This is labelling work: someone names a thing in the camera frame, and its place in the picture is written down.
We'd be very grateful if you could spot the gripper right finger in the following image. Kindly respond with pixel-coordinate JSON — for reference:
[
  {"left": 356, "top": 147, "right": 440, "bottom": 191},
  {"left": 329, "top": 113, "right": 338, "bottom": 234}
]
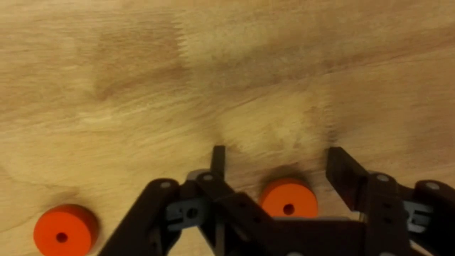
[{"left": 326, "top": 146, "right": 455, "bottom": 256}]

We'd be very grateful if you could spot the orange ring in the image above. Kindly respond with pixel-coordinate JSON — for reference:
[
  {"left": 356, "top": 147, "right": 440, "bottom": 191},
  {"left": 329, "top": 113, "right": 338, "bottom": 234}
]
[
  {"left": 260, "top": 177, "right": 319, "bottom": 218},
  {"left": 33, "top": 204, "right": 99, "bottom": 256}
]

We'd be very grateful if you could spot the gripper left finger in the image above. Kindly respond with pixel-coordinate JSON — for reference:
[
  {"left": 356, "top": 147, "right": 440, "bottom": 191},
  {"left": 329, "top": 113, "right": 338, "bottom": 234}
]
[{"left": 97, "top": 145, "right": 285, "bottom": 256}]

